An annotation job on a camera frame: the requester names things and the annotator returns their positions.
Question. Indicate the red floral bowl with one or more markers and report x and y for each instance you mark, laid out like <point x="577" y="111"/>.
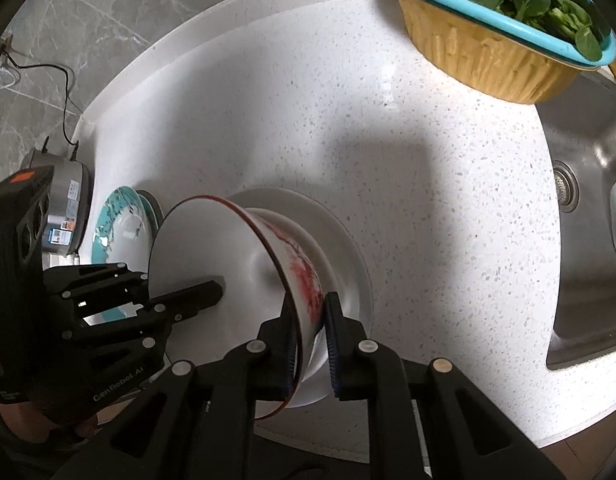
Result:
<point x="197" y="250"/>

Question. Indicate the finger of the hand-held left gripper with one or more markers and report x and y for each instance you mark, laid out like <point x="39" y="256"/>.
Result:
<point x="112" y="280"/>
<point x="192" y="300"/>

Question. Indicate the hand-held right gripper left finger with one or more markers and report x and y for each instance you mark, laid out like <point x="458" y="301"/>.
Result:
<point x="288" y="355"/>

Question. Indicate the sink drain strainer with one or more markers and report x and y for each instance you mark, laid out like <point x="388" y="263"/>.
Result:
<point x="565" y="187"/>

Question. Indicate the stainless steel sink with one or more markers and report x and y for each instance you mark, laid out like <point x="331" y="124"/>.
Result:
<point x="588" y="285"/>

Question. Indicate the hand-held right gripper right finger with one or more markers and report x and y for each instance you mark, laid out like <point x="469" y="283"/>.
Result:
<point x="333" y="340"/>

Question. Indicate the yellow basket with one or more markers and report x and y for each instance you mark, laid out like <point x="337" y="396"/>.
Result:
<point x="488" y="65"/>

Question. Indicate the white bowl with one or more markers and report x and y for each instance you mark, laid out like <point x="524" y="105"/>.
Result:
<point x="293" y="230"/>
<point x="353" y="270"/>

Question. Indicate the rice cooker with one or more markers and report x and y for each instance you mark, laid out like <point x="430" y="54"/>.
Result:
<point x="67" y="200"/>

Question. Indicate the teal floral plate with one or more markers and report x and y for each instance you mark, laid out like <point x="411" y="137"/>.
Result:
<point x="151" y="212"/>
<point x="120" y="225"/>

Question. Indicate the person's left hand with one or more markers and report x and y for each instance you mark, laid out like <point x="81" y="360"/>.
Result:
<point x="12" y="420"/>

